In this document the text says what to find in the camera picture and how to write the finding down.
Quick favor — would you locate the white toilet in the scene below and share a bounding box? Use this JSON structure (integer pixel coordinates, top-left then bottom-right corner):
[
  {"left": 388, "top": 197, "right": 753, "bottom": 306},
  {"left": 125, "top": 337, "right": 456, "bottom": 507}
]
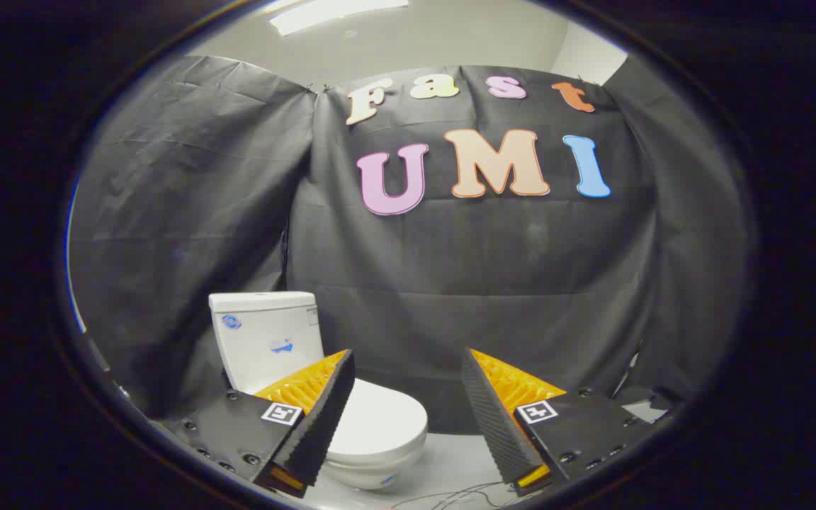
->
[{"left": 208, "top": 291, "right": 429, "bottom": 491}]

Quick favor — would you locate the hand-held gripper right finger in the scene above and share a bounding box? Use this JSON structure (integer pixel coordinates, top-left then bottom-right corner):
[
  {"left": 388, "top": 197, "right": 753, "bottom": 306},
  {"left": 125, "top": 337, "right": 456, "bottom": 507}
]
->
[{"left": 461, "top": 347, "right": 672, "bottom": 497}]

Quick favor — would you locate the white toilet seat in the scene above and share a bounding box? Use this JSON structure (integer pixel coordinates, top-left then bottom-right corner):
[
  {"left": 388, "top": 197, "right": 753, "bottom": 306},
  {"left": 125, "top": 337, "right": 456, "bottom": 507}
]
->
[{"left": 326, "top": 425, "right": 429, "bottom": 465}]

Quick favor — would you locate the black backdrop cloth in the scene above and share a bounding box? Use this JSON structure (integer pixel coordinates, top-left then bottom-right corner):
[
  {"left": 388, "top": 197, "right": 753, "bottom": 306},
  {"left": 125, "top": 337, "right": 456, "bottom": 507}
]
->
[{"left": 68, "top": 55, "right": 752, "bottom": 434}]

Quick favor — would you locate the white toilet lid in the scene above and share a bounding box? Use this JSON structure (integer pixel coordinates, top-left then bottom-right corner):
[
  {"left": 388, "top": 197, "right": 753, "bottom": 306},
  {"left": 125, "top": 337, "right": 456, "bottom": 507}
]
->
[{"left": 329, "top": 378, "right": 429, "bottom": 447}]

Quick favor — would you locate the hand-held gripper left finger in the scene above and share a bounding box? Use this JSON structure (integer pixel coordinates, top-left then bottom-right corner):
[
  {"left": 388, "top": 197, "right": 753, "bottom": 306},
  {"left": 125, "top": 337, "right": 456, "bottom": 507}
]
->
[{"left": 157, "top": 349, "right": 356, "bottom": 499}]

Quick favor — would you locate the tangle of floor cables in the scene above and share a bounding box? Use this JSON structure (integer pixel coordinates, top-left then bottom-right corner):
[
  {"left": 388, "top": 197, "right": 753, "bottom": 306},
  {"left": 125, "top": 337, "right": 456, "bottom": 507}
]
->
[{"left": 390, "top": 482, "right": 522, "bottom": 510}]

